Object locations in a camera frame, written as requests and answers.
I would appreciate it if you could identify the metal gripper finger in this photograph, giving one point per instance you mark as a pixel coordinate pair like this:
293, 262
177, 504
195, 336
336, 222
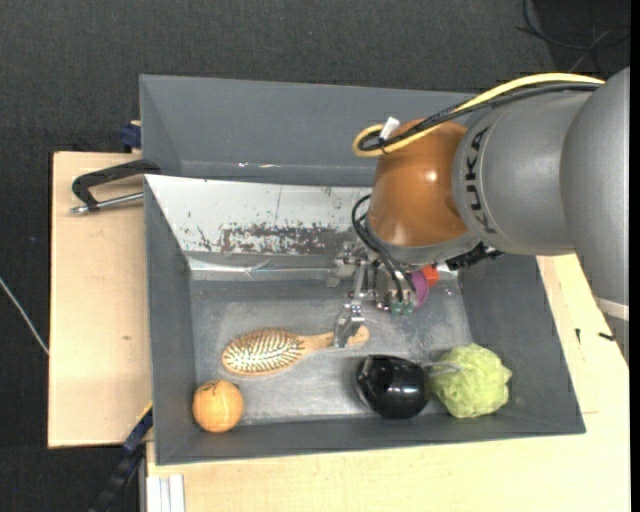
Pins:
341, 330
359, 322

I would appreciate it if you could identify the wooden hairbrush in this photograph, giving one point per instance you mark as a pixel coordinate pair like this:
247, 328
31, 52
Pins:
265, 352

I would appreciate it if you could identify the purple and orange toy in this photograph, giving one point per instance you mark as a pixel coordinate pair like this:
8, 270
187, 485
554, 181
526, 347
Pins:
421, 290

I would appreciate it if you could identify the black glossy rounded object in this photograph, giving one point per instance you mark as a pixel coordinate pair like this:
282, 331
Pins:
395, 387

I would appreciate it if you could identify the green mesh bath sponge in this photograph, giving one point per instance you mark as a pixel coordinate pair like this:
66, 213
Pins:
472, 382

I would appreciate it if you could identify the orange ball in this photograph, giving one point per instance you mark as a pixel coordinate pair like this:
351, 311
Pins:
218, 406

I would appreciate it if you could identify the grey metal bin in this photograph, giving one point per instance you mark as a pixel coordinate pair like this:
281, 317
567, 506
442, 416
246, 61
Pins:
280, 125

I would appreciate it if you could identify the pale cardboard board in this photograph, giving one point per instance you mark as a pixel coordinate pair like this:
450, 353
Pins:
95, 300

